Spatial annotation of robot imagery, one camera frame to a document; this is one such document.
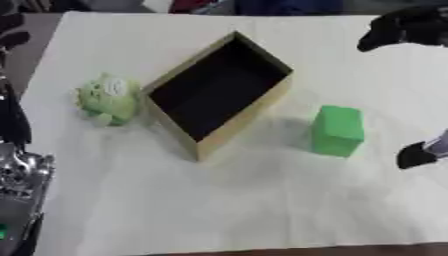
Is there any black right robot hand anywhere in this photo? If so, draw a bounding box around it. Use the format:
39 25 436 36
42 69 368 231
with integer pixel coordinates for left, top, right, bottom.
355 4 448 171

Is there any tan cardboard box black inside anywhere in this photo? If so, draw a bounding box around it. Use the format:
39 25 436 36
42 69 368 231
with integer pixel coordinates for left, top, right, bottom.
138 30 296 163

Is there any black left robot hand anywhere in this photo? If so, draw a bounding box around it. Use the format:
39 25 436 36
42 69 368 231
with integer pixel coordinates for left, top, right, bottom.
0 12 35 148

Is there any green soft toy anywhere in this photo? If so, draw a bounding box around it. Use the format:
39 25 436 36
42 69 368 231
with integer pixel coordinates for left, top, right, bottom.
73 72 144 128

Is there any green rectangular block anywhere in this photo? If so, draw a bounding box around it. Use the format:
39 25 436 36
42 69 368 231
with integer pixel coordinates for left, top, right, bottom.
309 104 368 159

